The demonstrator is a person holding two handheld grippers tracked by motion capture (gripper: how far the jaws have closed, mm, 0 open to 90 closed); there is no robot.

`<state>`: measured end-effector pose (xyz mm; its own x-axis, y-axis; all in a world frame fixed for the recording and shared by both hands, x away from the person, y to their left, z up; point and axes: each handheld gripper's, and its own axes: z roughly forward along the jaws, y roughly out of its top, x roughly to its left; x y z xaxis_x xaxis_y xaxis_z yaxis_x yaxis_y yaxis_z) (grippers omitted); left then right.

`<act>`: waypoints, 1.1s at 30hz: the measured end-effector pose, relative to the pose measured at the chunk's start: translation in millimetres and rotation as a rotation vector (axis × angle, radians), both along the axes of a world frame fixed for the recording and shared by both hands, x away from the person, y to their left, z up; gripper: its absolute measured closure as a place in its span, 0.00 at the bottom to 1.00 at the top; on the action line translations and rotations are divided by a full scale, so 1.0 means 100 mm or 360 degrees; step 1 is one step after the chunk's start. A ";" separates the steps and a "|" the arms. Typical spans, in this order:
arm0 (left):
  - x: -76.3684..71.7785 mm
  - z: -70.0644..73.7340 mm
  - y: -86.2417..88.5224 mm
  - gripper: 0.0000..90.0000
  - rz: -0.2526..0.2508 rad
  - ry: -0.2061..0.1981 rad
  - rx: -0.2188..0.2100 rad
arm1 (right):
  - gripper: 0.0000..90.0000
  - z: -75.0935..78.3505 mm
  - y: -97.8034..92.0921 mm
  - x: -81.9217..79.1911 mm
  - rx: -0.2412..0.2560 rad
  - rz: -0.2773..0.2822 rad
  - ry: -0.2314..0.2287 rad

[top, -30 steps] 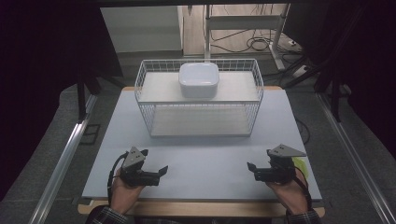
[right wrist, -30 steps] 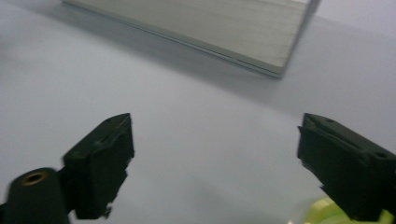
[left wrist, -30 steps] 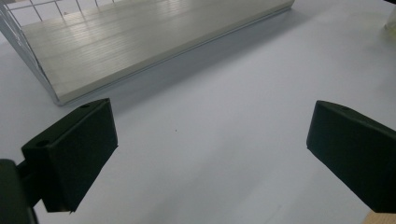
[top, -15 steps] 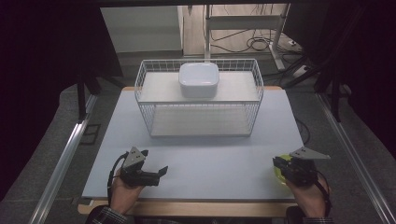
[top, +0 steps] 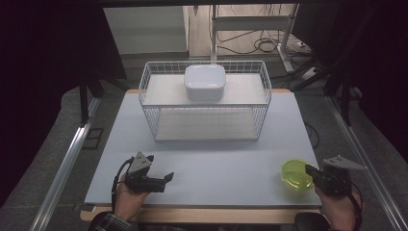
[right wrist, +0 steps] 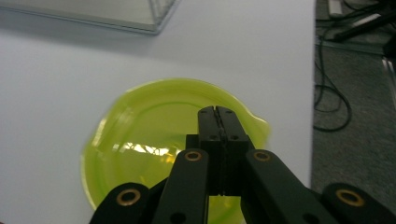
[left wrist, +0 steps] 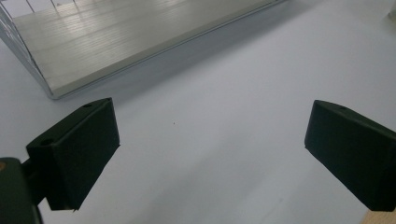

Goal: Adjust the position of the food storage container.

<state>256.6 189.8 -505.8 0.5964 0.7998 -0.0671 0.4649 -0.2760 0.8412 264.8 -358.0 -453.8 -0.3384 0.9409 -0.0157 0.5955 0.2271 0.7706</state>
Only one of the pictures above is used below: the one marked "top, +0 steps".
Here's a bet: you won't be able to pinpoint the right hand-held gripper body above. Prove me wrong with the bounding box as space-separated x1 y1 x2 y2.
316 155 367 197

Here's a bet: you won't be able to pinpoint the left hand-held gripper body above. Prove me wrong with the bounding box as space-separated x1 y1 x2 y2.
124 151 166 194

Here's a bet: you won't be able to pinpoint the translucent green bowl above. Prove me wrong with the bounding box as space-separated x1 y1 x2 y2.
280 158 317 193

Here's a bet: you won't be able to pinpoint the white wire shelf rack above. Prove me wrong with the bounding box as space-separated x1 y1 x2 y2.
138 60 273 142

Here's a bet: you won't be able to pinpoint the white square bowl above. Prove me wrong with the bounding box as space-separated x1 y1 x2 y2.
183 64 227 102

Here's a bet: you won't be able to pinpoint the person's left hand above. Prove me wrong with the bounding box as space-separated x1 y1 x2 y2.
114 179 149 222

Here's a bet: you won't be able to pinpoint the person's dark clothing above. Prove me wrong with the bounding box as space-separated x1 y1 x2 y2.
294 212 331 231

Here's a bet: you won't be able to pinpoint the light grey table board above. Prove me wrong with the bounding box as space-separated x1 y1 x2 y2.
84 89 323 208

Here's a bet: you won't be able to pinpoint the black metal stand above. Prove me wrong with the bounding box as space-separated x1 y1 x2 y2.
78 73 129 127
292 64 354 127

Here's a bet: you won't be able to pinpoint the white power strip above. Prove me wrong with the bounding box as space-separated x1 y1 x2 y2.
301 66 319 80

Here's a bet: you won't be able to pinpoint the white cabinet panel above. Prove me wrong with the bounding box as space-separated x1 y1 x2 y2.
103 6 189 56

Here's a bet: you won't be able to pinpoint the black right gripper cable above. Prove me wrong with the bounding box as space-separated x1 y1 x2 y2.
347 181 366 231

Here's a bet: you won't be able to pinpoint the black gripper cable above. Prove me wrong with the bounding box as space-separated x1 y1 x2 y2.
110 157 135 211
347 181 366 231

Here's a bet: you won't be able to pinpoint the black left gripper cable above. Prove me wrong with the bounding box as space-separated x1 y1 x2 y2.
110 157 135 211

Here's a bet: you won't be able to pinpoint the metal floor rail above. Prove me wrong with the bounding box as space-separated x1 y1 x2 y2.
30 97 101 231
325 95 408 231

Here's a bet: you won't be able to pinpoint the thin black cable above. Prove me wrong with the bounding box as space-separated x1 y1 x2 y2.
304 121 321 150

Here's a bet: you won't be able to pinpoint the black floor cables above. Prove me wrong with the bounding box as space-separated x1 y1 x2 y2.
216 30 309 56

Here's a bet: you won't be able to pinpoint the white desk frame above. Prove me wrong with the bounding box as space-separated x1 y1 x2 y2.
210 3 299 74

